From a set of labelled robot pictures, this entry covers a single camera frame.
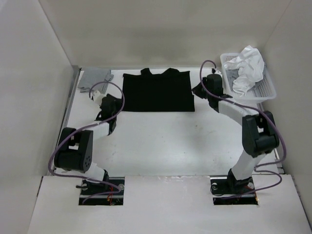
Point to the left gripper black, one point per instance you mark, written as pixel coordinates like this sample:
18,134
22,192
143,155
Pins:
118,103

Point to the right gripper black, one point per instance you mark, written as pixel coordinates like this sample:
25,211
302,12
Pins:
197,89

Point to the black tank top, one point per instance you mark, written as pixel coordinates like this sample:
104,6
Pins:
169,91

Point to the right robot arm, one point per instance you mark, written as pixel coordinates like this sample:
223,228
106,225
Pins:
258,136

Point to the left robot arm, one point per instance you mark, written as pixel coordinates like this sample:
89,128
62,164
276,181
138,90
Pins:
75,156

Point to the grey folded tank top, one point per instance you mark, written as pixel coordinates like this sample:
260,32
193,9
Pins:
93,75

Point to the white tank top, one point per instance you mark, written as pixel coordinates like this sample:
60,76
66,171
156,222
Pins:
250,66

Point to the white plastic basket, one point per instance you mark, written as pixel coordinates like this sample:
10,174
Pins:
262,91

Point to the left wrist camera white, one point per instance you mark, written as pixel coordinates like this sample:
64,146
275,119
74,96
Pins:
97,96

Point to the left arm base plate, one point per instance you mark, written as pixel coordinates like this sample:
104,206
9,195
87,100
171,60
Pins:
99,194

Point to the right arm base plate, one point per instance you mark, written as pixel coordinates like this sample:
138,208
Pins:
224,194

